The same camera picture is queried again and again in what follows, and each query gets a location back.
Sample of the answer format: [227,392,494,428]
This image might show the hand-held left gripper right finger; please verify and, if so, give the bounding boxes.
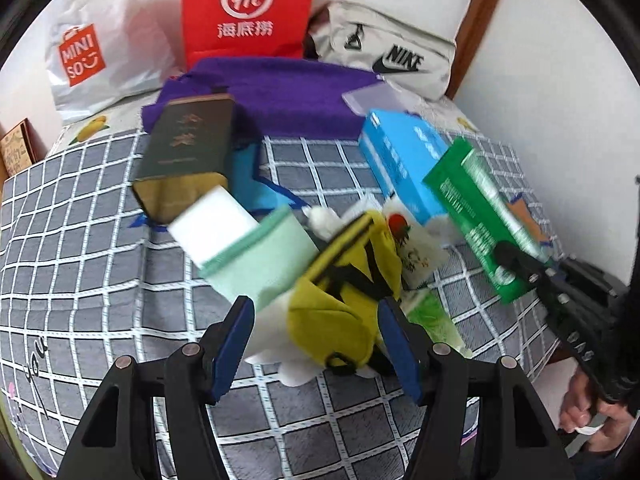
[377,297,583,480]

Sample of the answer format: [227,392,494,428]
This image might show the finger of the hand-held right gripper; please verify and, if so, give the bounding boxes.
[539,284,623,406]
[494,241,568,291]

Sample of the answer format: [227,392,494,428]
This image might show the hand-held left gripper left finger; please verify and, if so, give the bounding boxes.
[55,296,257,480]

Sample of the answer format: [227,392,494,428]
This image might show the green tissue packet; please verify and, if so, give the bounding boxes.
[400,287,473,361]

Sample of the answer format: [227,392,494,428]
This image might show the yellow pouch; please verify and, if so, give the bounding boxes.
[285,210,403,376]

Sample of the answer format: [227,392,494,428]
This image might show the dark green box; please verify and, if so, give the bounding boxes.
[131,92,236,226]

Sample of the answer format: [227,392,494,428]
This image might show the person's right forearm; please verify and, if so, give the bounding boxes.
[570,280,640,480]

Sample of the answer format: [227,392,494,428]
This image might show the person's right hand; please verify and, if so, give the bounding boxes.
[559,367,636,456]

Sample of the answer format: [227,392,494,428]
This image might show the white socks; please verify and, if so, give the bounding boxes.
[245,200,386,387]

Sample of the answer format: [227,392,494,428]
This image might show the fruit print packet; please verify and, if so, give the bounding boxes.
[382,197,451,291]

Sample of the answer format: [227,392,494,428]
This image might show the white sponge block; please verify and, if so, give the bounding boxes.
[167,184,261,268]

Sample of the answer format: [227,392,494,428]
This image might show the grey checkered blanket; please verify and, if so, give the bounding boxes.
[0,127,571,480]

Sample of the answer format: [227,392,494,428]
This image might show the blue tissue pack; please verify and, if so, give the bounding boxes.
[357,108,453,233]

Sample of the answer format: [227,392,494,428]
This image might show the clear plastic bag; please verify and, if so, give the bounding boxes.
[342,81,426,121]

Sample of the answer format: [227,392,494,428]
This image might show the wooden headboard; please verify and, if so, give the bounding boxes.
[447,0,513,103]

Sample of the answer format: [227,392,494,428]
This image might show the beige sling bag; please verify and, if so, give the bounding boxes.
[305,1,458,102]

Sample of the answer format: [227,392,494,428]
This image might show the purple towel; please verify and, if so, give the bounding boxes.
[141,56,396,143]

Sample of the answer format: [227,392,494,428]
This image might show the patterned box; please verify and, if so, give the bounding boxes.
[0,119,37,181]

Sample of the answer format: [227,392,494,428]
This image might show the white plastic shopping bag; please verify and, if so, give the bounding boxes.
[45,0,188,123]

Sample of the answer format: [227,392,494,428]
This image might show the red paper bag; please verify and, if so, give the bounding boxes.
[180,0,321,71]

